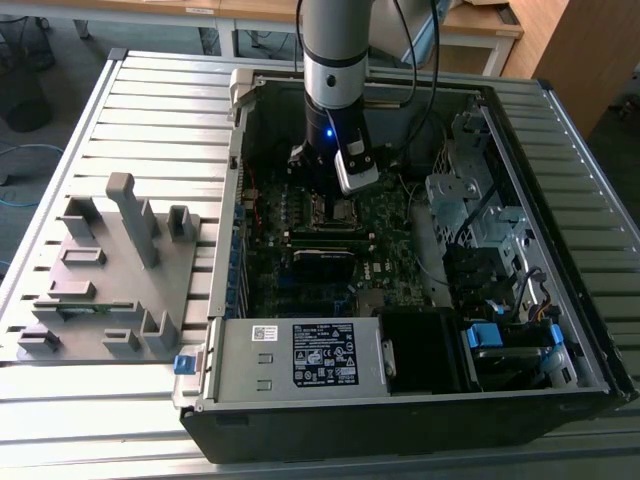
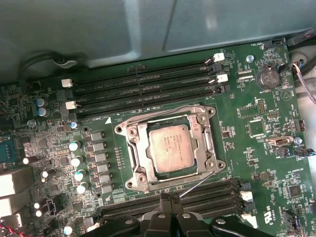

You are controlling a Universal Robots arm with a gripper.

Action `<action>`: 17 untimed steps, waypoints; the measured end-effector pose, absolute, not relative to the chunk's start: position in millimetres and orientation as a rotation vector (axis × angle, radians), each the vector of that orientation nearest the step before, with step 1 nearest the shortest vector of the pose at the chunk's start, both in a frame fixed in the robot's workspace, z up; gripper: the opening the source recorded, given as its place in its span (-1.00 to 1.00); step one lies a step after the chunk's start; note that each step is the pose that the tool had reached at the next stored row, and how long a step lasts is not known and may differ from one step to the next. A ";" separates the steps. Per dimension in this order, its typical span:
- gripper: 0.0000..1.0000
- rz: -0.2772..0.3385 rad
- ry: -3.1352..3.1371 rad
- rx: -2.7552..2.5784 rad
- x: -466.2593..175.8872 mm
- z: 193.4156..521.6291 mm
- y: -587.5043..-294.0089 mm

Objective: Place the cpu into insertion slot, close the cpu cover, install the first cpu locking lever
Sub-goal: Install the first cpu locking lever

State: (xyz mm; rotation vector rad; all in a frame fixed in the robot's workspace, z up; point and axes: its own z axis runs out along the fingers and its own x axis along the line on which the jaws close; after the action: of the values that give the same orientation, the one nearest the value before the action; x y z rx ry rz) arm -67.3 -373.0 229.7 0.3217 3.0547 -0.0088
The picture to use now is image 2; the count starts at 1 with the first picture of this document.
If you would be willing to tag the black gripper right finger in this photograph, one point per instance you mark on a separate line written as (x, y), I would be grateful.
(190, 227)

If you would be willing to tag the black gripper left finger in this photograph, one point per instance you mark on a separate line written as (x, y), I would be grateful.
(158, 227)

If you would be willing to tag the metal socket cover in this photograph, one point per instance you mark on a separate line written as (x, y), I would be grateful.
(142, 150)

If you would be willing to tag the silver green CPU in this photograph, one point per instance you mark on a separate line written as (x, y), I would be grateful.
(170, 148)

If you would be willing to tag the metal locking lever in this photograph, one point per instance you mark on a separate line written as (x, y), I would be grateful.
(160, 113)
(197, 184)

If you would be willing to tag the CPU socket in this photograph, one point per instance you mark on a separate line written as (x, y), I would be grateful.
(209, 158)

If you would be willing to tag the silver cylindrical capacitor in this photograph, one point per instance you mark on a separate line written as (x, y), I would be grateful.
(80, 175)
(81, 188)
(74, 145)
(76, 161)

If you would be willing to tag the green motherboard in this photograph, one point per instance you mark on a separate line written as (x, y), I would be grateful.
(247, 160)

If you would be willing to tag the silver internal USB port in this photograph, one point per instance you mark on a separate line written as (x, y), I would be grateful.
(279, 142)

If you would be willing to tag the silver motherboard screw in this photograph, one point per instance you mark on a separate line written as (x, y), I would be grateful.
(298, 141)
(31, 123)
(249, 58)

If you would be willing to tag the silver port housing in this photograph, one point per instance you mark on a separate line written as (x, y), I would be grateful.
(6, 206)
(11, 221)
(14, 180)

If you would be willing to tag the large blue silver capacitor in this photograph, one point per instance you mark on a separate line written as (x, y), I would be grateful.
(42, 102)
(43, 112)

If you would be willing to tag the blue port connector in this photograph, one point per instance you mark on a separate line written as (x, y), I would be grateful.
(10, 151)

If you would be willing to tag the round coin battery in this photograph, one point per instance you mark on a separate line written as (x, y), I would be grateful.
(267, 77)

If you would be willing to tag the black grey PC case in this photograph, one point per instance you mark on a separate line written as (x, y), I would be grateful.
(98, 29)

